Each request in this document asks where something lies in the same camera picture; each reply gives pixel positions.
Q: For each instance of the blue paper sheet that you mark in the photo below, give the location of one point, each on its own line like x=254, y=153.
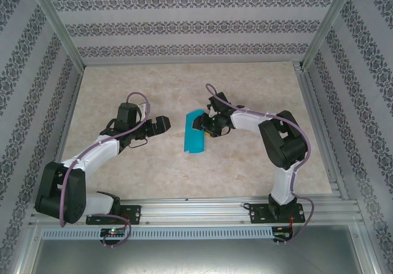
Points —
x=193, y=142

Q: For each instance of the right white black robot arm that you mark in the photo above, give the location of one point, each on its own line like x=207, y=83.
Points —
x=248, y=122

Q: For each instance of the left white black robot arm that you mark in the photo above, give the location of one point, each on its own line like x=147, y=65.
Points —
x=92, y=154

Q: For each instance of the grey sheet metal panel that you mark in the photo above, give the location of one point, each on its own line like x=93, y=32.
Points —
x=196, y=258

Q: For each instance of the left small controller board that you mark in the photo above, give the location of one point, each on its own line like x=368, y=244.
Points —
x=112, y=232

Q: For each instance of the small controller board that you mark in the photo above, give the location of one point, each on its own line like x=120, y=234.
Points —
x=112, y=232
x=282, y=234

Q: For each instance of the right small controller board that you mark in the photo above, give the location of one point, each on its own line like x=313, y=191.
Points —
x=282, y=234

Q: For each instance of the aluminium side rail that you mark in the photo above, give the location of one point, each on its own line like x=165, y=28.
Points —
x=66, y=123
x=325, y=145

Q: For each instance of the aluminium mounting rail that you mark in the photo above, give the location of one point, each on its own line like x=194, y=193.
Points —
x=196, y=212

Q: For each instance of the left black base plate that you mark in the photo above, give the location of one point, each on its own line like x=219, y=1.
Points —
x=133, y=214

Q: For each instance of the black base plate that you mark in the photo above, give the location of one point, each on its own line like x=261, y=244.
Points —
x=133, y=214
x=259, y=214

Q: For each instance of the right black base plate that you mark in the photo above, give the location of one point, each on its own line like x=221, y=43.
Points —
x=259, y=214

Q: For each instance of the aluminium frame post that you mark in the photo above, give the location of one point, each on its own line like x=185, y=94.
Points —
x=55, y=19
x=330, y=19

